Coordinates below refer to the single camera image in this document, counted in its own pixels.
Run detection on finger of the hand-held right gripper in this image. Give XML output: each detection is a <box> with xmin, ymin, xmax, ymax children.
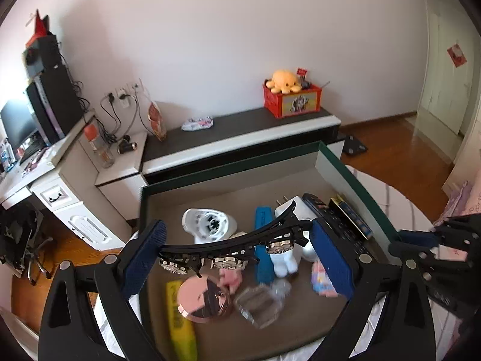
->
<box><xmin>389</xmin><ymin>241</ymin><xmax>441</xmax><ymax>266</ymax></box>
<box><xmin>398</xmin><ymin>229</ymin><xmax>444</xmax><ymax>249</ymax></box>

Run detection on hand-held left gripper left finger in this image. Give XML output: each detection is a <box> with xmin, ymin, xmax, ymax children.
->
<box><xmin>38</xmin><ymin>219</ymin><xmax>168</xmax><ymax>361</ymax></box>

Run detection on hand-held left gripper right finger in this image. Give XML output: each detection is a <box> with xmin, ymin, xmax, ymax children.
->
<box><xmin>311</xmin><ymin>219</ymin><xmax>437</xmax><ymax>361</ymax></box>

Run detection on black remote control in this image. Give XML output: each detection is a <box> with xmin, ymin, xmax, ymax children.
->
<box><xmin>302</xmin><ymin>193</ymin><xmax>371</xmax><ymax>271</ymax></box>

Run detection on dark striped box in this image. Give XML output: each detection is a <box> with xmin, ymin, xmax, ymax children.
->
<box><xmin>329</xmin><ymin>195</ymin><xmax>372</xmax><ymax>239</ymax></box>

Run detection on white plug charger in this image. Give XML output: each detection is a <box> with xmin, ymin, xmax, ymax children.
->
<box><xmin>275</xmin><ymin>195</ymin><xmax>314</xmax><ymax>221</ymax></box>

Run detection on white handheld fan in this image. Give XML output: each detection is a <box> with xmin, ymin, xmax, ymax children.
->
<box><xmin>182</xmin><ymin>208</ymin><xmax>238</xmax><ymax>245</ymax></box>

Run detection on rose gold metal can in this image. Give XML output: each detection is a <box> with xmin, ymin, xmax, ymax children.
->
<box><xmin>176</xmin><ymin>274</ymin><xmax>234</xmax><ymax>323</ymax></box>

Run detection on blue highlighter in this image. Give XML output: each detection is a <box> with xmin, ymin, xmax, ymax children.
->
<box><xmin>253</xmin><ymin>206</ymin><xmax>277</xmax><ymax>284</ymax></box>

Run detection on yellow highlighter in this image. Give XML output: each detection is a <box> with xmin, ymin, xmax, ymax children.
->
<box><xmin>166</xmin><ymin>280</ymin><xmax>198</xmax><ymax>361</ymax></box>

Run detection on clear plastic case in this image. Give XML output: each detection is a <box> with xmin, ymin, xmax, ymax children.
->
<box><xmin>234</xmin><ymin>280</ymin><xmax>292</xmax><ymax>329</ymax></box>

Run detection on black rhinestone hair clip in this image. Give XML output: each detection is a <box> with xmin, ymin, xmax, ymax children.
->
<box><xmin>158</xmin><ymin>208</ymin><xmax>313</xmax><ymax>277</ymax></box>

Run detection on pink box with dark rim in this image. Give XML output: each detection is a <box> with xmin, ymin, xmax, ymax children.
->
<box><xmin>139</xmin><ymin>140</ymin><xmax>404</xmax><ymax>361</ymax></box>

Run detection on pink printed blanket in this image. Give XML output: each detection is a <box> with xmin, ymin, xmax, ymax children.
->
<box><xmin>432</xmin><ymin>180</ymin><xmax>481</xmax><ymax>361</ymax></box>

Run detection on white desk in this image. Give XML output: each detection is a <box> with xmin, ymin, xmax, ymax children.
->
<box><xmin>0</xmin><ymin>111</ymin><xmax>132</xmax><ymax>252</ymax></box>

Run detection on small black cylinder speaker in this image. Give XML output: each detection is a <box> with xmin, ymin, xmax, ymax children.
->
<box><xmin>118</xmin><ymin>135</ymin><xmax>138</xmax><ymax>155</ymax></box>

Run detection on black floor scale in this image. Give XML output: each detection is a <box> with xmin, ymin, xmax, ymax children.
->
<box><xmin>340</xmin><ymin>132</ymin><xmax>368</xmax><ymax>156</ymax></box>

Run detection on bottle with orange cap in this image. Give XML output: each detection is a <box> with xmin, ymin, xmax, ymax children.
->
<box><xmin>83</xmin><ymin>124</ymin><xmax>114</xmax><ymax>169</ymax></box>

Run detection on black office chair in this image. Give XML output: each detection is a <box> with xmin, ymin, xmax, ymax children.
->
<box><xmin>0</xmin><ymin>207</ymin><xmax>55</xmax><ymax>286</ymax></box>

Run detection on long low white cabinet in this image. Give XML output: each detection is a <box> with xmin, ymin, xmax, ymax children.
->
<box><xmin>141</xmin><ymin>105</ymin><xmax>344</xmax><ymax>187</ymax></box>

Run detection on anatomical torso model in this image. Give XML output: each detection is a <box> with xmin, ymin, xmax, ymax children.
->
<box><xmin>147</xmin><ymin>101</ymin><xmax>168</xmax><ymax>141</ymax></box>

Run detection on printed white pouch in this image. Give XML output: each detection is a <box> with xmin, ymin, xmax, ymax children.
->
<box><xmin>181</xmin><ymin>116</ymin><xmax>215</xmax><ymax>131</ymax></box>

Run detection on red printed crate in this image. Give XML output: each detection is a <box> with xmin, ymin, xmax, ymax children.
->
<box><xmin>262</xmin><ymin>83</ymin><xmax>324</xmax><ymax>120</ymax></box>

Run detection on white door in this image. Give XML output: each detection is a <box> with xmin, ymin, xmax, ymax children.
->
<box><xmin>415</xmin><ymin>0</ymin><xmax>475</xmax><ymax>136</ymax></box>

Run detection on black computer tower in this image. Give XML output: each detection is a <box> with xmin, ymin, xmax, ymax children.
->
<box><xmin>26</xmin><ymin>66</ymin><xmax>83</xmax><ymax>147</ymax></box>

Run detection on blue white carton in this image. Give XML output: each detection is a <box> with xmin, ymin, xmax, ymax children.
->
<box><xmin>0</xmin><ymin>139</ymin><xmax>12</xmax><ymax>171</ymax></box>

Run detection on orange octopus plush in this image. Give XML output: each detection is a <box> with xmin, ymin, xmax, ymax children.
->
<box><xmin>265</xmin><ymin>69</ymin><xmax>302</xmax><ymax>94</ymax></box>

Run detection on black computer monitor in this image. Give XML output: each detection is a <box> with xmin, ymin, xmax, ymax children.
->
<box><xmin>0</xmin><ymin>98</ymin><xmax>40</xmax><ymax>151</ymax></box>

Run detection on red door decoration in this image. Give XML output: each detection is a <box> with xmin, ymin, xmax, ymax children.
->
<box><xmin>446</xmin><ymin>43</ymin><xmax>467</xmax><ymax>68</ymax></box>

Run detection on black projector box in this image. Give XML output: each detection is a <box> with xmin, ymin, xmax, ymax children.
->
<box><xmin>22</xmin><ymin>35</ymin><xmax>63</xmax><ymax>78</ymax></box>

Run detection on red white calendar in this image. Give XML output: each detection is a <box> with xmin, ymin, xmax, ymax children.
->
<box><xmin>26</xmin><ymin>8</ymin><xmax>51</xmax><ymax>44</ymax></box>

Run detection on black power cable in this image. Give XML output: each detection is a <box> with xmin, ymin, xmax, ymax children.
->
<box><xmin>100</xmin><ymin>94</ymin><xmax>123</xmax><ymax>143</ymax></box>

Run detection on white wall sockets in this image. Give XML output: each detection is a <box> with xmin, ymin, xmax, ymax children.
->
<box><xmin>106</xmin><ymin>79</ymin><xmax>145</xmax><ymax>100</ymax></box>

